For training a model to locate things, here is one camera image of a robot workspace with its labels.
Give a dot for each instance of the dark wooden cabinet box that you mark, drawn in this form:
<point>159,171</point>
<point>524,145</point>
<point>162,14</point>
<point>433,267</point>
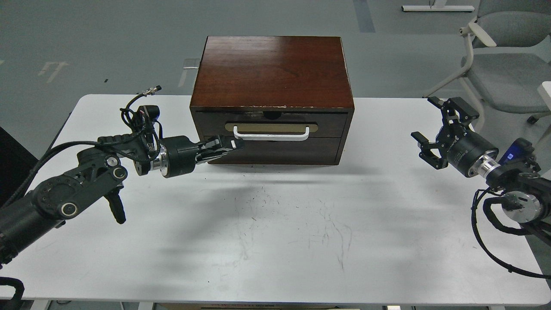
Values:
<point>276,75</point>

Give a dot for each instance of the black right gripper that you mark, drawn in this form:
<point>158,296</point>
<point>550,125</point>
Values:
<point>457,143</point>

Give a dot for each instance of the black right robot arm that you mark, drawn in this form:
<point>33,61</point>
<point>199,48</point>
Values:
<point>524,200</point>

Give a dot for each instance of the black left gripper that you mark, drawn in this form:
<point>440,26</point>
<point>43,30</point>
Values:
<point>179,155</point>

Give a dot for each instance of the wooden drawer with white handle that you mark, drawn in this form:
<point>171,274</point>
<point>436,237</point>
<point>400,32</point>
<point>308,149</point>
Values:
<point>222,123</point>

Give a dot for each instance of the grey office chair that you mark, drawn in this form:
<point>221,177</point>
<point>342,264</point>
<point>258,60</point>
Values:
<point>498,72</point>

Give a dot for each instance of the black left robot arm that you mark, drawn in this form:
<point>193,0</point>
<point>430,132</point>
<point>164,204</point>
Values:
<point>29,214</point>

